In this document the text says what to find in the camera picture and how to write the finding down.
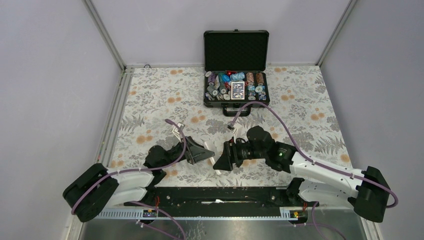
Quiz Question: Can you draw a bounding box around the aluminium frame rail left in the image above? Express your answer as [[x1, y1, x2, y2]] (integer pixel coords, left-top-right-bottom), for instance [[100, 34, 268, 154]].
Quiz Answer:
[[71, 66, 135, 240]]

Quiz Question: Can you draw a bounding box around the black mounting base rail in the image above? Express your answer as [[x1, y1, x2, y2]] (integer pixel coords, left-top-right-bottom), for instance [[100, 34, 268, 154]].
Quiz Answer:
[[140, 186, 313, 211]]

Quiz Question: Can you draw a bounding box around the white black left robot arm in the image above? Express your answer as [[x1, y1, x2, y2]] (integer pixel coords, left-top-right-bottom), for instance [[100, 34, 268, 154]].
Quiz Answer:
[[62, 136, 218, 223]]

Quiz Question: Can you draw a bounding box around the floral patterned table mat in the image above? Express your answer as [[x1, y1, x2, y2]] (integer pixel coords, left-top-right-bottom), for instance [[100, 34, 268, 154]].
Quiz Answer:
[[108, 66, 351, 187]]

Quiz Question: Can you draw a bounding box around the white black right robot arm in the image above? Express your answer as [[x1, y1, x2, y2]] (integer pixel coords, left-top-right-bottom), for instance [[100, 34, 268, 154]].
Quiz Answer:
[[213, 126, 390, 223]]

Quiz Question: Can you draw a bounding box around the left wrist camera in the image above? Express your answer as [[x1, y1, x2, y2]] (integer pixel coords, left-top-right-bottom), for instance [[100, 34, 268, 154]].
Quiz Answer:
[[172, 122, 185, 143]]

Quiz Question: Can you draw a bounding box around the black poker chip case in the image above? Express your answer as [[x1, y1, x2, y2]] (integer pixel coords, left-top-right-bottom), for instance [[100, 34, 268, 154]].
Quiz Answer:
[[203, 29, 270, 117]]

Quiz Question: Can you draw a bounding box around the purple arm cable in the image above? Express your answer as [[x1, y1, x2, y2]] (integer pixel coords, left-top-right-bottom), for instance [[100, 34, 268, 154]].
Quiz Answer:
[[227, 101, 399, 210], [70, 118, 189, 240]]

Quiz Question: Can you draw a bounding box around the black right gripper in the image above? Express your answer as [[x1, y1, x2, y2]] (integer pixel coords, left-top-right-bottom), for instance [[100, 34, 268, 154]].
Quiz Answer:
[[213, 136, 267, 171]]

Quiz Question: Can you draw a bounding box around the playing card deck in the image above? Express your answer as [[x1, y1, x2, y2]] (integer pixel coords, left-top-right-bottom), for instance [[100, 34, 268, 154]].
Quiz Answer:
[[230, 81, 245, 100]]

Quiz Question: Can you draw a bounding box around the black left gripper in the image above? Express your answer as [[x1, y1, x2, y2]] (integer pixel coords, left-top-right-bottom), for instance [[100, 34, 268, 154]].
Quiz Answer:
[[159, 136, 215, 169]]

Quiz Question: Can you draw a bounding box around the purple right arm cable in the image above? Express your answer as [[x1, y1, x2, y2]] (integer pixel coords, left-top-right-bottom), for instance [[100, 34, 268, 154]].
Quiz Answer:
[[227, 101, 399, 210]]

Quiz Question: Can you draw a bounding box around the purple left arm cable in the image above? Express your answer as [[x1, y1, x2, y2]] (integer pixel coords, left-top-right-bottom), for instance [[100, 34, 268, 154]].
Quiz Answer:
[[70, 118, 189, 240]]

